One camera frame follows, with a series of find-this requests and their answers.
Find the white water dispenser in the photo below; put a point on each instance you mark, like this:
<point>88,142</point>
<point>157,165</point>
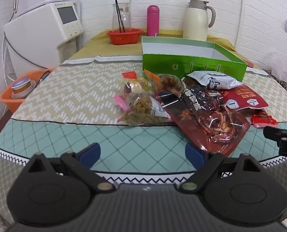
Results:
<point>37,33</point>

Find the mixed snack bag red label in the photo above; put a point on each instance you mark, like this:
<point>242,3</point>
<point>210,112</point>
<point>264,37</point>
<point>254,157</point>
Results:
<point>135,83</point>

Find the dried meat packet orange edge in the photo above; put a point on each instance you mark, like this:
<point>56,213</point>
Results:
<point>169,82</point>

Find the pink thermos bottle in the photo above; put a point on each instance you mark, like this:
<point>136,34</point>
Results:
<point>153,20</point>

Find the cream thermal jug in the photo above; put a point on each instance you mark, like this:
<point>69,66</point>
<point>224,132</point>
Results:
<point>195,21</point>

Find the jar with blue lid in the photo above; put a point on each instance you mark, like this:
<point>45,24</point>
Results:
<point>21,85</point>

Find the white and blue snack packet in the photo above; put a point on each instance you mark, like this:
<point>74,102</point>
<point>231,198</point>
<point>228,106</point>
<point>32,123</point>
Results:
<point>216,80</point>

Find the red plastic basket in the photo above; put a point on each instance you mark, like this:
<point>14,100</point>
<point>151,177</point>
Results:
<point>124,37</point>

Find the red nut packet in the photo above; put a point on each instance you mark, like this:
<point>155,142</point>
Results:
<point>245,99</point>

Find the green cardboard box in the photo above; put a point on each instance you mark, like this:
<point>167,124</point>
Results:
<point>194,65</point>

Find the yellow cloth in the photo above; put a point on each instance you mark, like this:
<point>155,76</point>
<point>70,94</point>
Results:
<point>97,43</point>

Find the orange plastic basin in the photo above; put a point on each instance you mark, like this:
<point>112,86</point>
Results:
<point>10,99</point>

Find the leopard print blanket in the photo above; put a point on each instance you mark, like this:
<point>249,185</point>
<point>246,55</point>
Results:
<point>279,79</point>

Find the black chopstick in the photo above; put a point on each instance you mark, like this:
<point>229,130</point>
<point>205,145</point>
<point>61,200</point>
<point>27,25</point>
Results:
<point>121,25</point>
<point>119,14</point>

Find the patterned tablecloth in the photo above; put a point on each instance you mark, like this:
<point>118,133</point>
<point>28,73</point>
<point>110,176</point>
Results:
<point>73,89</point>

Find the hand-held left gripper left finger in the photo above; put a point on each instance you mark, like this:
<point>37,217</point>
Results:
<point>90,156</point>

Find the large dark red clear packet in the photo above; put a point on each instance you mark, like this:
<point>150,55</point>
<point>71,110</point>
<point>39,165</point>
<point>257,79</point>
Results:
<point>206,120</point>

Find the small red candy wrapper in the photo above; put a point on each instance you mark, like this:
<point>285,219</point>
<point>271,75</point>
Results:
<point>264,120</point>

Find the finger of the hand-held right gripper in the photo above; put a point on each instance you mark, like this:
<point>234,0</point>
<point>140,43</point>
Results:
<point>271,133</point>

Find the raisin packet pink label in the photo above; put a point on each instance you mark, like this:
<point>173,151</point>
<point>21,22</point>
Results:
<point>143,108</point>

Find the glass carafe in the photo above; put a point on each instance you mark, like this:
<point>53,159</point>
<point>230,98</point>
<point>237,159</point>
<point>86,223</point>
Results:
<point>124,17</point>

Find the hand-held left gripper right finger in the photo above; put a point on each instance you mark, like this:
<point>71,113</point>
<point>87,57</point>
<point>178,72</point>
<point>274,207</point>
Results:
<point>194,156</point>

